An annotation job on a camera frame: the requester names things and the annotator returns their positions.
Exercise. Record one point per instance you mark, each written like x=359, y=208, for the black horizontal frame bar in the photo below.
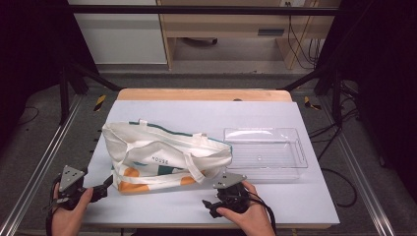
x=196, y=10

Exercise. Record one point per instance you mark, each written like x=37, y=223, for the black metal stand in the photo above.
x=327, y=82
x=77, y=80

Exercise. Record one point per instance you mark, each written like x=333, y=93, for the clear plastic container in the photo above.
x=265, y=154

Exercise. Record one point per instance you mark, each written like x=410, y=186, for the person's left hand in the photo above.
x=70, y=216

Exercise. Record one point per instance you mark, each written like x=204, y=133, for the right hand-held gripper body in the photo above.
x=231, y=191

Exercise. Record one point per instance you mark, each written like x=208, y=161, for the light wooden desk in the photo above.
x=226, y=23

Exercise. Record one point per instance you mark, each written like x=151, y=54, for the white cabinet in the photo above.
x=121, y=36

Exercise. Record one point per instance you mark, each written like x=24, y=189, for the aluminium rail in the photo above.
x=357, y=170
x=36, y=170

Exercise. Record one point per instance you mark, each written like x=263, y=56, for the white printed tote bag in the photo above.
x=164, y=157

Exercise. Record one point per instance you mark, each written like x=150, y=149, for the person's right hand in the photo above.
x=252, y=218

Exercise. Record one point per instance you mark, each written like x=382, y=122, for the wooden table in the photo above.
x=203, y=94

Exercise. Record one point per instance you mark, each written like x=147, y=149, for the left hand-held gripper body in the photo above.
x=70, y=178

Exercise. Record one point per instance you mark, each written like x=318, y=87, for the black curtain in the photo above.
x=383, y=65
x=29, y=49

